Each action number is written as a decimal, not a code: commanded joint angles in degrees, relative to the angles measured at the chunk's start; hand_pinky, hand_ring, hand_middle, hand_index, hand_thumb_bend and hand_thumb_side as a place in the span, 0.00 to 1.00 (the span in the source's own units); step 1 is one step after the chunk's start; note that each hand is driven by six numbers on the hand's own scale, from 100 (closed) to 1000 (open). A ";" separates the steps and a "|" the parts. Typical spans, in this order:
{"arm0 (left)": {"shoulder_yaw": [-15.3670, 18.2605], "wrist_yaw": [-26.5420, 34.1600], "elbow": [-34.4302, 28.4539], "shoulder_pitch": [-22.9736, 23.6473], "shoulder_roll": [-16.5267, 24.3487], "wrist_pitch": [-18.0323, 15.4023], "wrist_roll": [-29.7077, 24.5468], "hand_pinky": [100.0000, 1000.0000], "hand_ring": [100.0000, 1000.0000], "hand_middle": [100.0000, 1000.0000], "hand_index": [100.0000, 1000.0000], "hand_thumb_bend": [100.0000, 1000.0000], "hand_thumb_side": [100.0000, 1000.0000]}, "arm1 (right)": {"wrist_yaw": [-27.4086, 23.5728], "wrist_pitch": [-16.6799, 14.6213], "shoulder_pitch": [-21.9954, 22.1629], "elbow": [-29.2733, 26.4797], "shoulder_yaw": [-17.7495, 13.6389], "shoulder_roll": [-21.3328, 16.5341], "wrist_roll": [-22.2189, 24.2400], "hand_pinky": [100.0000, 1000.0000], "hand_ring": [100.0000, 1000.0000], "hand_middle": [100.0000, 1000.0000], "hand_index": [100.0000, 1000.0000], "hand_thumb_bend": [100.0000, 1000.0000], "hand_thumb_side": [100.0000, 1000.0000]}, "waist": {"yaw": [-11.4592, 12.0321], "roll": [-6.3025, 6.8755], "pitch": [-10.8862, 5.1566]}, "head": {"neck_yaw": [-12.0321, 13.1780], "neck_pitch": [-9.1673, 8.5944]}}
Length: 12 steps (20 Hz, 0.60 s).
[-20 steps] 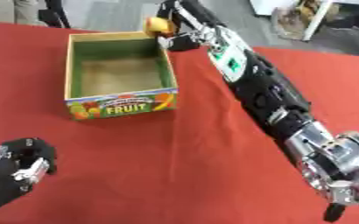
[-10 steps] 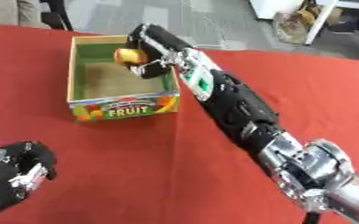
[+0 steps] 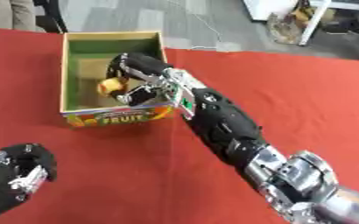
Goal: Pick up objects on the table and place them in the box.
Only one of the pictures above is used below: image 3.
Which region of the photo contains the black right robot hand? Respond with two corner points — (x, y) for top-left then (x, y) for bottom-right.
(106, 52), (175, 108)

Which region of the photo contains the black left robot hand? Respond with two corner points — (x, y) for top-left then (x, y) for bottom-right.
(0, 142), (60, 223)

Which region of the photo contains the yellow red toy fruit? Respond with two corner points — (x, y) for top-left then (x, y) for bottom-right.
(95, 76), (130, 98)

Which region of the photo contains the tan cardboard box green inside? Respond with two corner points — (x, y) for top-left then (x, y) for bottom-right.
(58, 31), (180, 129)

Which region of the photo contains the black chair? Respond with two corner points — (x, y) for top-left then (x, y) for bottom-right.
(31, 0), (71, 34)

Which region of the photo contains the person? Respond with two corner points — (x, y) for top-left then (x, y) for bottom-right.
(0, 0), (39, 32)

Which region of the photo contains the tan bag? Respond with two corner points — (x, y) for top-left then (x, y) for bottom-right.
(265, 4), (318, 46)

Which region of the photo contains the black equipment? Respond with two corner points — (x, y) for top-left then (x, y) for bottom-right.
(319, 11), (359, 39)

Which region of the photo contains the white cable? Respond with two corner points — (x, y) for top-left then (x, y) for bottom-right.
(172, 0), (226, 51)

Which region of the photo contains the white table frame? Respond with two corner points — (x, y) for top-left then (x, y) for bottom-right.
(241, 0), (359, 47)

